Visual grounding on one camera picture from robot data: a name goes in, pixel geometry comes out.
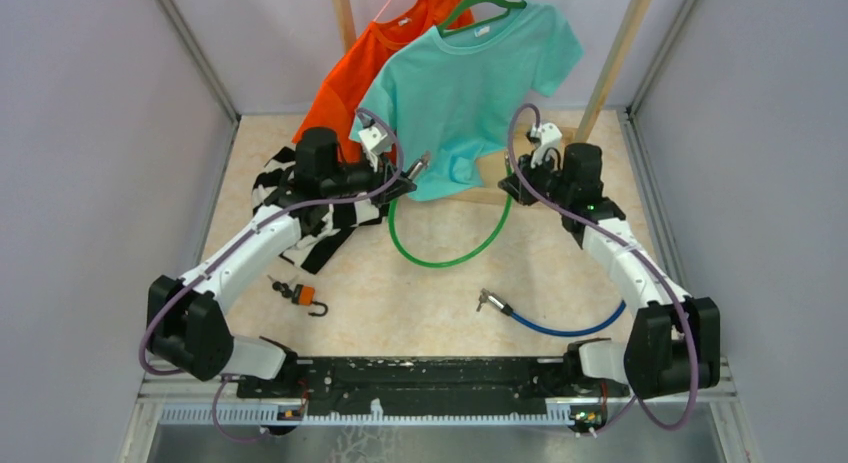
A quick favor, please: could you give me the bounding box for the orange padlock with keys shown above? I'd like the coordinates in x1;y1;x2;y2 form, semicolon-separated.
267;275;328;318

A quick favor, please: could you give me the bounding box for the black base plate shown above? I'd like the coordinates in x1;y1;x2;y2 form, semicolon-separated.
237;357;630;417

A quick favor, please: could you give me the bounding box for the green cable lock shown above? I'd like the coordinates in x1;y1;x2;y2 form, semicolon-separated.
387;149;515;270

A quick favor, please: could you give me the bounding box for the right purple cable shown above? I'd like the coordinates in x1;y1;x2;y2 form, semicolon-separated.
506;102;701;438

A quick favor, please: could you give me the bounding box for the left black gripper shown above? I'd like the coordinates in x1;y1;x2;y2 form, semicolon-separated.
322;150;417;208

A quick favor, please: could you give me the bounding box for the green hanger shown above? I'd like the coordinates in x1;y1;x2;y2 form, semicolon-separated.
437;0;529;36

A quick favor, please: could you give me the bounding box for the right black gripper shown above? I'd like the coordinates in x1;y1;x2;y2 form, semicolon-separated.
499;149;572;207

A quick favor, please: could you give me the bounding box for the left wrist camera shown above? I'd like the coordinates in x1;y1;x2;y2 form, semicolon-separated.
357;123;391;172

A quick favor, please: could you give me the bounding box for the black white striped garment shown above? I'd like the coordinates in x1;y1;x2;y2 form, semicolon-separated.
250;146;392;276

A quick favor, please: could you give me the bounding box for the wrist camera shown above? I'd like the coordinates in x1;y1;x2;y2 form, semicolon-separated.
357;123;391;172
526;122;563;168

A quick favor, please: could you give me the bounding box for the orange t-shirt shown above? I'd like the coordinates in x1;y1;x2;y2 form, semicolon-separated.
292;0;461;163

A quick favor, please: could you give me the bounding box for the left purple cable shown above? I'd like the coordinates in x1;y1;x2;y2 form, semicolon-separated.
137;106;405;445

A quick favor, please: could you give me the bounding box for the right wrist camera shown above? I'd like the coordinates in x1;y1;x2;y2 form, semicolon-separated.
526;122;563;168

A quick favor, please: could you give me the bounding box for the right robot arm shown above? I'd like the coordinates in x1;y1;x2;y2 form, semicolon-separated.
498;143;720;400

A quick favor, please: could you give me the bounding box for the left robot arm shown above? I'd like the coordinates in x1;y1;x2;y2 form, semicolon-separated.
139;123;430;397

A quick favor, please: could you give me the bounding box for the blue cable lock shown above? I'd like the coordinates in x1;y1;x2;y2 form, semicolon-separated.
475;287;627;339

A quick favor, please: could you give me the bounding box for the wooden clothes rack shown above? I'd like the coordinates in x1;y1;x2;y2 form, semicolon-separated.
332;0;652;205

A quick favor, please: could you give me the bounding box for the purple cable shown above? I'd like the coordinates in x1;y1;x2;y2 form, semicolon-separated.
137;106;405;445
506;102;701;438

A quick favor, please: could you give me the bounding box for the teal t-shirt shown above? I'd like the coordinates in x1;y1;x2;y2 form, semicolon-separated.
358;3;583;202

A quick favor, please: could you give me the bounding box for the aluminium rail frame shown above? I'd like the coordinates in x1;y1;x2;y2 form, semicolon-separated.
135;357;740;429

